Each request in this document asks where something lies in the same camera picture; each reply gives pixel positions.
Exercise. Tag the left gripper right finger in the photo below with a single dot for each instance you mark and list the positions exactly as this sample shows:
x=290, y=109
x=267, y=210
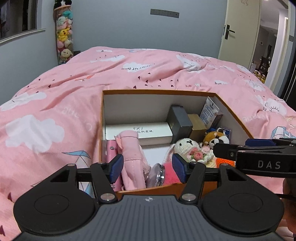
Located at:
x=193, y=175

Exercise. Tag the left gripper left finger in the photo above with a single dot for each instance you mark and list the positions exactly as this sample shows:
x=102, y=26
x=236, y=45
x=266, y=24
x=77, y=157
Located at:
x=102, y=176

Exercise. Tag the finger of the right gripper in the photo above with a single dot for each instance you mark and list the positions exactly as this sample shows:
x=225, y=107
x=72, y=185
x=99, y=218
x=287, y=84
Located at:
x=243, y=153
x=259, y=142

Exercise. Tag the orange crochet carrot toy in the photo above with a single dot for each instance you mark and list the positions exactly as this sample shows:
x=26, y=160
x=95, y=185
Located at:
x=220, y=161

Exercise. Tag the red panda sailor plush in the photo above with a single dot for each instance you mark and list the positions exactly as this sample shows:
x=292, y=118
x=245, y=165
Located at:
x=217, y=136

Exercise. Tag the white crochet bunny toy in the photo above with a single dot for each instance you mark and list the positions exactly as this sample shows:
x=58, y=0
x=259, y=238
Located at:
x=191, y=150

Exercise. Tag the pink fabric garment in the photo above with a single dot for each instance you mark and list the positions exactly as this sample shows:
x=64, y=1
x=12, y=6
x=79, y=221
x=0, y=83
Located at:
x=136, y=168

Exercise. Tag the person right hand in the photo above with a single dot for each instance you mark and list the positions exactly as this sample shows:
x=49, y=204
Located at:
x=289, y=203

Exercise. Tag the blue card pack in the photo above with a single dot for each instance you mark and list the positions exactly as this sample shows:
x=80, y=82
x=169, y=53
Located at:
x=227, y=132

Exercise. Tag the brown cardboard box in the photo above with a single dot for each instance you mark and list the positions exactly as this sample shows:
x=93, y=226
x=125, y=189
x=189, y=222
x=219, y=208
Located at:
x=198, y=130

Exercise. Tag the round silver compact mirror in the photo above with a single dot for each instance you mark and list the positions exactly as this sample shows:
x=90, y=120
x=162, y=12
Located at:
x=156, y=176

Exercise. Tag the blue white sachet packet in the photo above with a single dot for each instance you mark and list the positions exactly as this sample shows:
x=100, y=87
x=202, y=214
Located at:
x=210, y=114

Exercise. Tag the dark grey box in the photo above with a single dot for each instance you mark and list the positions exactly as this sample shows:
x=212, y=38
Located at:
x=179, y=123

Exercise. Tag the white rectangular box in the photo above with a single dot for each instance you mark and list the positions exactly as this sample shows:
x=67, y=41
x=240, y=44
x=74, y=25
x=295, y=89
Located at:
x=148, y=133

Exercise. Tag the orange cardboard storage box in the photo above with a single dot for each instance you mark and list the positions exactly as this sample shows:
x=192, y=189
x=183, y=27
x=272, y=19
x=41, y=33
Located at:
x=152, y=106

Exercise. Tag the pink patterned bed duvet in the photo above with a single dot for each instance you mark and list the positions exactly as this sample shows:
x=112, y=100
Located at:
x=55, y=119

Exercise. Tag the tube of plush toys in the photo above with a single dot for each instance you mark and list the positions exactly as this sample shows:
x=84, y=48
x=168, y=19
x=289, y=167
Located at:
x=63, y=17

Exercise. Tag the cream door with handle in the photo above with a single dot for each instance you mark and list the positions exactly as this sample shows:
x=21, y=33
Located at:
x=240, y=32

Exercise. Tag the wall switch panel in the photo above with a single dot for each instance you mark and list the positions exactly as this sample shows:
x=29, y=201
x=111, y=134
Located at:
x=161, y=12

